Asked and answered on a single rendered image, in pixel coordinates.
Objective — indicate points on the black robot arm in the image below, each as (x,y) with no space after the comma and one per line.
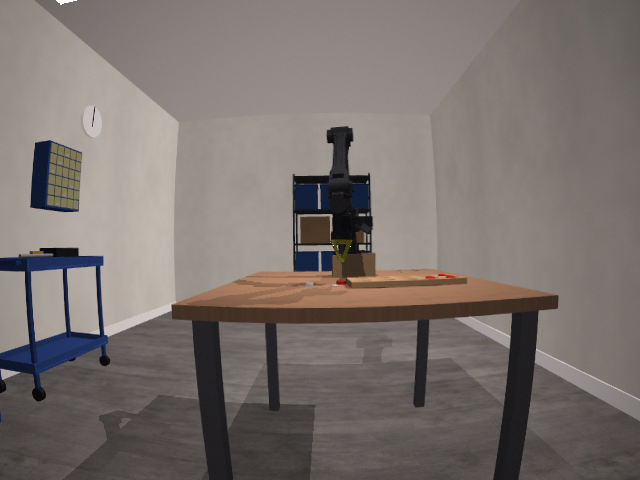
(339,181)

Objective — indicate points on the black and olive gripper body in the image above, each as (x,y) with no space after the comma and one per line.
(336,229)

